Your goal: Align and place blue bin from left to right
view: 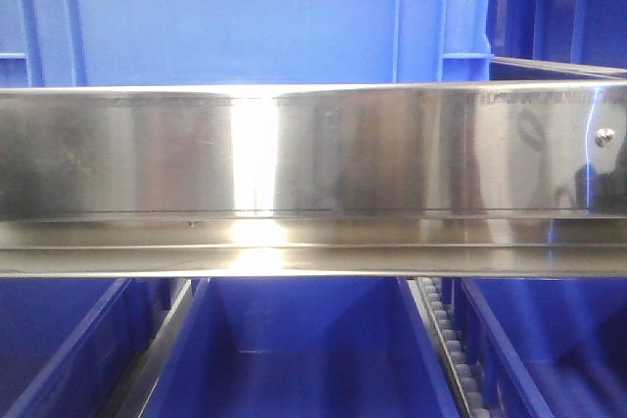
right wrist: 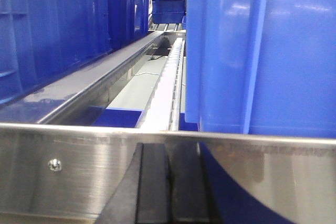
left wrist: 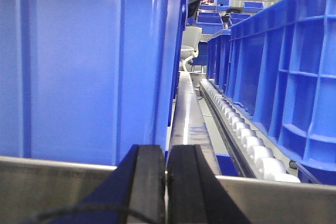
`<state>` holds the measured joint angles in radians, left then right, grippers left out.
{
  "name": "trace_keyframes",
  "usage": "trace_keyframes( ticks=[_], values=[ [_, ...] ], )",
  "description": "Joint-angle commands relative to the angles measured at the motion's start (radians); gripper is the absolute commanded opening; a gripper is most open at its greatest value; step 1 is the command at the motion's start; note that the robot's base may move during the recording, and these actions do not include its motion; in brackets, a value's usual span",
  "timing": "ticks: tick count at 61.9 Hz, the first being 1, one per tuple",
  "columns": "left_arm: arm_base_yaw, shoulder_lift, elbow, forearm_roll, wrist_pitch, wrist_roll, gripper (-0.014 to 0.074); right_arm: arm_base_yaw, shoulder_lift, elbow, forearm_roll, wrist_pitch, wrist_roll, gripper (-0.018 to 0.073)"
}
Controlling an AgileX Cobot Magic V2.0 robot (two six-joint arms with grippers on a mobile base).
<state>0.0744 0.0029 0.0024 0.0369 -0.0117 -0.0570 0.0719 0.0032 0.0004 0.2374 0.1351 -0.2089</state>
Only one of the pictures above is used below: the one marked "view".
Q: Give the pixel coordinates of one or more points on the large light blue bin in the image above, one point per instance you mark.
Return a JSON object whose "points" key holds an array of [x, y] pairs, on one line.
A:
{"points": [[168, 42]]}

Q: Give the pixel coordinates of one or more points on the blue lower middle bin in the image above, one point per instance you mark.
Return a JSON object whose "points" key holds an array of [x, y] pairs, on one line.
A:
{"points": [[302, 347]]}

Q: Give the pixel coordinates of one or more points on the white roller conveyor track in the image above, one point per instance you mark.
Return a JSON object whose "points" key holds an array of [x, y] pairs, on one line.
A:
{"points": [[451, 353]]}

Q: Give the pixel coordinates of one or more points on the blue lower right bin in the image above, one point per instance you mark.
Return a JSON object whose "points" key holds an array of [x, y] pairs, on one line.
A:
{"points": [[544, 347]]}

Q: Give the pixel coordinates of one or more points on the blue lower left bin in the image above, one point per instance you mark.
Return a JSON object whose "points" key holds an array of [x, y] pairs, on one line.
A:
{"points": [[65, 343]]}

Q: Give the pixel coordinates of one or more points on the dark blue upper right bin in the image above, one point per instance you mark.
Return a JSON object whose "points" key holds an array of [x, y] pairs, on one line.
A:
{"points": [[586, 32]]}

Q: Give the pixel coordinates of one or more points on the stainless steel shelf rail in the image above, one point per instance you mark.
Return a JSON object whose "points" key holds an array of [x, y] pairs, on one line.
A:
{"points": [[498, 178]]}

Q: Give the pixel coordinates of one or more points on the steel divider rail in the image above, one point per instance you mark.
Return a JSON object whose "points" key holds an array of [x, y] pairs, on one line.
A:
{"points": [[132, 393]]}

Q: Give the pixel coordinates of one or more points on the silver rail bolt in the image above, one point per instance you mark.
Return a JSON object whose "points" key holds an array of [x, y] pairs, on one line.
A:
{"points": [[604, 137]]}

